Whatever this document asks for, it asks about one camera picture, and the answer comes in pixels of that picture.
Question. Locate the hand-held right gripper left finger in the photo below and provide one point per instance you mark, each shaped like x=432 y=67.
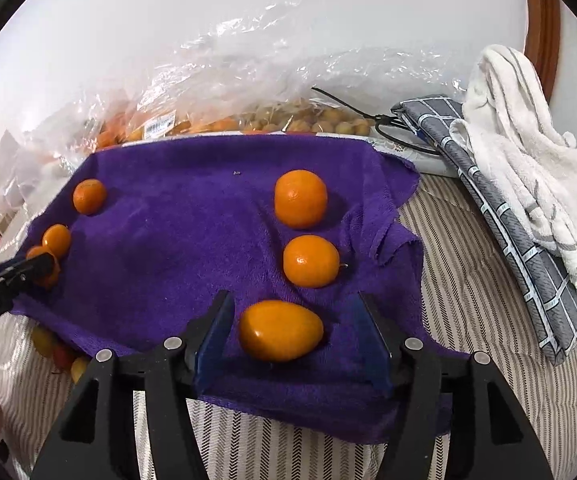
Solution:
x=213 y=340

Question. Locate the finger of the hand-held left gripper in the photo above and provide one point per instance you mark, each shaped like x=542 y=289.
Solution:
x=8 y=271
x=28 y=284

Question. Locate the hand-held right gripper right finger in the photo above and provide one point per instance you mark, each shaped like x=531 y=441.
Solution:
x=373 y=345

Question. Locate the small orange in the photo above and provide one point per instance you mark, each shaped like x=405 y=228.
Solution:
x=57 y=240
x=89 y=196
x=51 y=280
x=311 y=261

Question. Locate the oval orange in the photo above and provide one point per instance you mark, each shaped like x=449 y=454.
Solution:
x=281 y=330

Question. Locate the large round orange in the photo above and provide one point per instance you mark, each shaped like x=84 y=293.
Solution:
x=301 y=198

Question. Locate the clear bag of tan fruits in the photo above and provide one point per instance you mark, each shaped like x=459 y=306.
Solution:
x=318 y=85

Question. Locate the small yellow-green fruit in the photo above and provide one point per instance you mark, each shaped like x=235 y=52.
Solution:
x=79 y=368
x=43 y=340

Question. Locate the small red fruit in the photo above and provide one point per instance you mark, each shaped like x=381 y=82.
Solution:
x=64 y=356

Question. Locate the crumpled clear plastic bag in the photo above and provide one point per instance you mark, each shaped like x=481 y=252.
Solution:
x=18 y=170

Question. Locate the purple towel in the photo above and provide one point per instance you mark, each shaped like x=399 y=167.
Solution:
x=178 y=240

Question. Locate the grey checked folded cloth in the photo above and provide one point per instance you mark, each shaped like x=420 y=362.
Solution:
x=533 y=270

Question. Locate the clear bag of oranges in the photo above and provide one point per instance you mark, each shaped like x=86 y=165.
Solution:
x=138 y=105

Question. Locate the white striped towel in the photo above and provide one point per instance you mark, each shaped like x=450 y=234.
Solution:
x=518 y=150

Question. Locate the brown wooden door frame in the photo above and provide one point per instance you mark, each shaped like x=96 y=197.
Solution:
x=543 y=35

